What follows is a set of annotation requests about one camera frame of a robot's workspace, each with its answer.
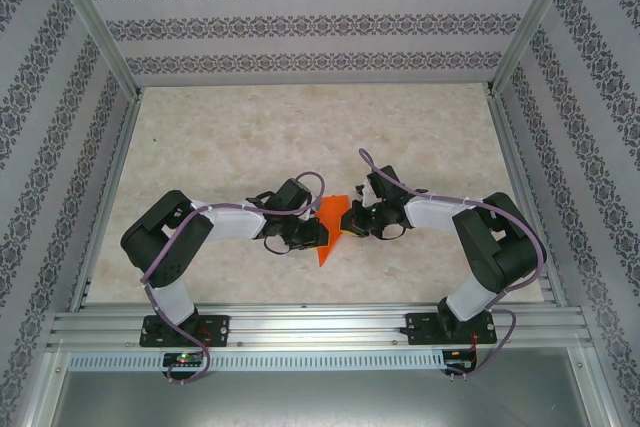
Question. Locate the grey metal shelf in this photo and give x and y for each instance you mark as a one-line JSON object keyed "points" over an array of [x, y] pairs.
{"points": [[320, 402]]}

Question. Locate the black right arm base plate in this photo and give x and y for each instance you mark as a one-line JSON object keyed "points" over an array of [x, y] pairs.
{"points": [[417, 329]]}

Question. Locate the aluminium frame post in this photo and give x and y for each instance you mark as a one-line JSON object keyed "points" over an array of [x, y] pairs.
{"points": [[100, 27], [530, 22]]}

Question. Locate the orange cloth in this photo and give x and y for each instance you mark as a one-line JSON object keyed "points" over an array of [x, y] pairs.
{"points": [[332, 209]]}

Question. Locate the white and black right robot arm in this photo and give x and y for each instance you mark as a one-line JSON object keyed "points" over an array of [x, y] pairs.
{"points": [[432, 212]]}

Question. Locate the aluminium mounting rail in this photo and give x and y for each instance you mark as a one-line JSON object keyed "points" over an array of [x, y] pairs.
{"points": [[320, 327]]}

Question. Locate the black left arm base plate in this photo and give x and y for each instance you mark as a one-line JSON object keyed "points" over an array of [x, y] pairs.
{"points": [[217, 329]]}

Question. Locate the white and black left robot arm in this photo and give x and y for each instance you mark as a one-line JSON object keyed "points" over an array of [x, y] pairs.
{"points": [[235, 221]]}

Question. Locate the aluminium side rail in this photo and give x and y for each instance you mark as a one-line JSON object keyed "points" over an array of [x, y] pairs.
{"points": [[107, 197], [525, 197]]}

